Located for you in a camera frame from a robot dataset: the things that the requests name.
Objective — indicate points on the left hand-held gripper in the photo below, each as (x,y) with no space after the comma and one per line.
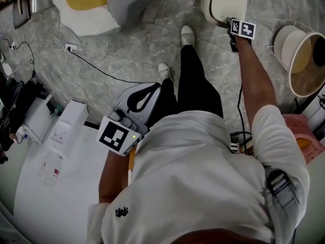
(114,136)

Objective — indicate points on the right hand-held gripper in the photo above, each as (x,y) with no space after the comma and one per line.
(243,30)

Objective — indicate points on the cream trash bin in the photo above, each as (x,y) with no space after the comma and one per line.
(206,1)

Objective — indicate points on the person's right forearm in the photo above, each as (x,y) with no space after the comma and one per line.
(254,80)

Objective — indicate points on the person's left forearm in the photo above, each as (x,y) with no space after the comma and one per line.
(113,177)

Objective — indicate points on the tall white box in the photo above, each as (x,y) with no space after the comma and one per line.
(68,126)

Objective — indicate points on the white shoe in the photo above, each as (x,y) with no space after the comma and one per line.
(188,34)
(164,71)

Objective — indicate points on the clear plastic packet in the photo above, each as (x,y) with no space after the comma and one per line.
(52,169)

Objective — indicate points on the black trousers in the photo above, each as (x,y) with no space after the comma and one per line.
(195,85)

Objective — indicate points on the beige round basket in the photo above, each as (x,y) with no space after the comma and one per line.
(302,75)

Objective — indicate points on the white open box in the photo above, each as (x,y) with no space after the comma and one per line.
(35,121)

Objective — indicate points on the white t-shirt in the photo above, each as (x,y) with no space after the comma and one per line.
(193,177)

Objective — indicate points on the black bag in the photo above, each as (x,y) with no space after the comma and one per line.
(33,90)

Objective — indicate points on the white power strip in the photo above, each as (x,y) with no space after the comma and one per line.
(71,47)

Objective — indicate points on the pink cloth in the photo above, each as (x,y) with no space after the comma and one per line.
(302,128)

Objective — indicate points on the striped belt device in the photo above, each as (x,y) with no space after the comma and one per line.
(234,145)

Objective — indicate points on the grey cushion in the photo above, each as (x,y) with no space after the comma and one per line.
(129,6)

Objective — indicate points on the white plug adapter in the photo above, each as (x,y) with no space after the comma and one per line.
(13,45)

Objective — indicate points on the dark wooden furniture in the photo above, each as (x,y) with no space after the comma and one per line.
(23,9)

